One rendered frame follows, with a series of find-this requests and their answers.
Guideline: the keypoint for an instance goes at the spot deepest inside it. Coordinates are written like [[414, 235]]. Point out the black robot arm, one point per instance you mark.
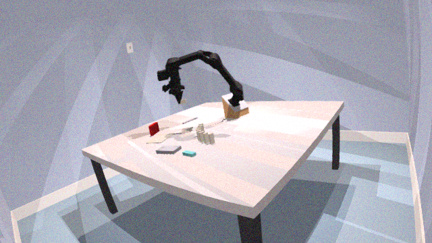
[[173, 65]]

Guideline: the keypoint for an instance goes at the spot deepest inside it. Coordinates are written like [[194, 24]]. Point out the red domino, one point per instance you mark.
[[154, 128]]

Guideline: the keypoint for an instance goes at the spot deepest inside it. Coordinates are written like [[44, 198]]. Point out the teal flat block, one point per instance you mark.
[[189, 153]]

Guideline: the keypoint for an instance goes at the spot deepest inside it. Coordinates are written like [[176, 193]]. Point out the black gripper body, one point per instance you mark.
[[176, 85]]

